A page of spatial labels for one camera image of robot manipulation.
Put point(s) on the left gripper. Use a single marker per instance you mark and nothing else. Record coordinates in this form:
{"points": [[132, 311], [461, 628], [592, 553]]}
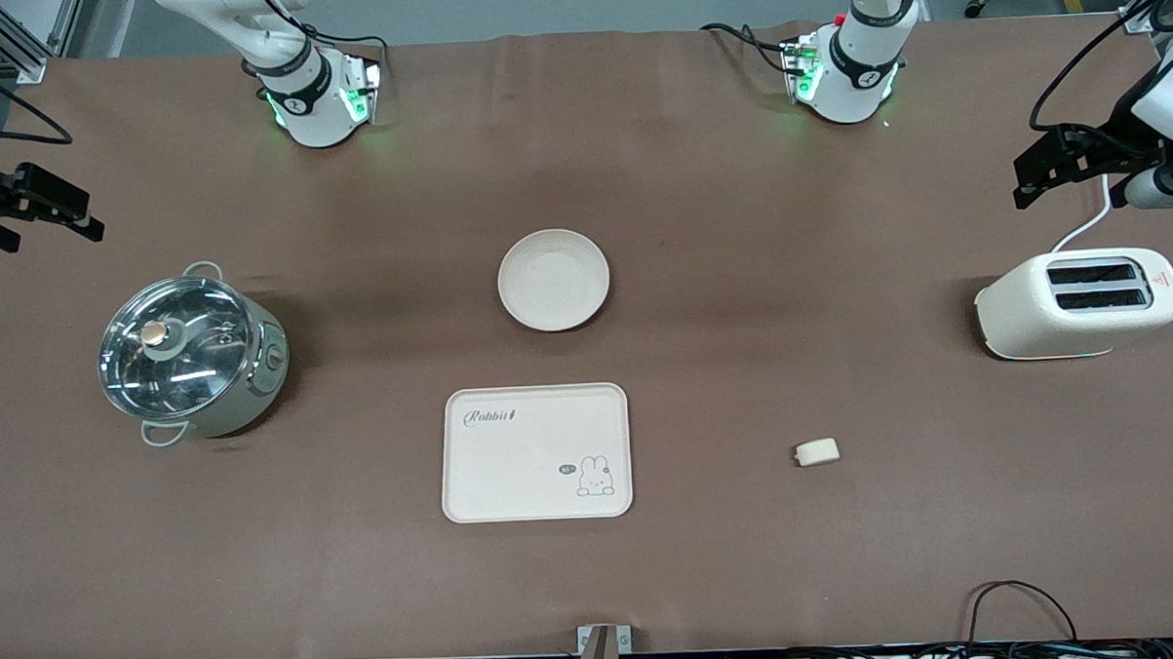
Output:
{"points": [[1117, 150]]}

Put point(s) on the small white bun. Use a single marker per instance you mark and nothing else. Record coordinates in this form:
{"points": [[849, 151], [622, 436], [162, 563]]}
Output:
{"points": [[817, 452]]}

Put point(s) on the round cream plate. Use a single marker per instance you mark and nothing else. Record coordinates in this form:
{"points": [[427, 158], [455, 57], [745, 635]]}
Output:
{"points": [[554, 280]]}

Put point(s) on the cream rabbit print tray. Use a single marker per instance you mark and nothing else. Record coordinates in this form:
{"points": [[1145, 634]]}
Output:
{"points": [[523, 459]]}

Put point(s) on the cream two-slot toaster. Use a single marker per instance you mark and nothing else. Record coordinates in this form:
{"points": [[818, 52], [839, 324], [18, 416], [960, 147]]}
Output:
{"points": [[1025, 319]]}

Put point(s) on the glass pot lid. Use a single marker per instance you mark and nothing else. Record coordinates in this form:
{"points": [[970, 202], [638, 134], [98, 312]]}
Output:
{"points": [[177, 349]]}

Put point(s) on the pale green electric pot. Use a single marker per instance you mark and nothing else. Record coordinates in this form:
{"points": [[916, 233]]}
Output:
{"points": [[257, 380]]}

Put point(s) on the brown table cover sheet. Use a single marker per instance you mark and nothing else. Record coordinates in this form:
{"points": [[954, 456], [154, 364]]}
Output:
{"points": [[751, 558]]}

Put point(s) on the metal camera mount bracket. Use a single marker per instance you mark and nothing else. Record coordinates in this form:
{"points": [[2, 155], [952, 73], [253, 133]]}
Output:
{"points": [[603, 651]]}

